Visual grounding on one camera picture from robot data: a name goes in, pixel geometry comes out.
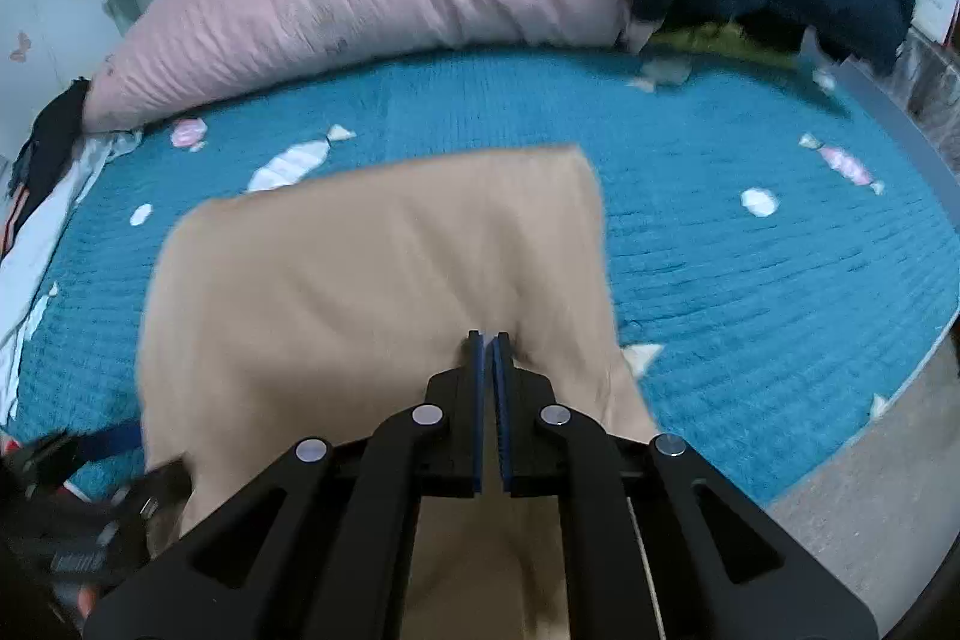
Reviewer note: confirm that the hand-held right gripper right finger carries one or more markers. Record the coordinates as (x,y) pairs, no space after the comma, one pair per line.
(501,415)

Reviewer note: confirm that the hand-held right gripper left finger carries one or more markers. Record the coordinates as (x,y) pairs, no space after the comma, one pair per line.
(478,415)

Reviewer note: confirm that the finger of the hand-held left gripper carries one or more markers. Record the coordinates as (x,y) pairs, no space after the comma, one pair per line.
(161,486)
(112,439)

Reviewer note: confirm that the tan button jacket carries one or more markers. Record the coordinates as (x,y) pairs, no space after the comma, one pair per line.
(360,280)

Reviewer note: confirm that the teal candy-print bed mat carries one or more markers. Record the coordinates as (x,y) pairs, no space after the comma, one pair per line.
(750,295)

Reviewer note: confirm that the dark navy garment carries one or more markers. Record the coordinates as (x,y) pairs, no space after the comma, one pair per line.
(52,130)

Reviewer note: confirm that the white wardrobe with butterfly print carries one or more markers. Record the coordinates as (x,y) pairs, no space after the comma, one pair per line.
(45,10)

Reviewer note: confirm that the pink patterned blanket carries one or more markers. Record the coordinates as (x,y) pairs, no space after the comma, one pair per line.
(937,85)

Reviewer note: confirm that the light blue loft bed frame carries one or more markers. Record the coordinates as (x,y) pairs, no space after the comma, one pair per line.
(892,115)

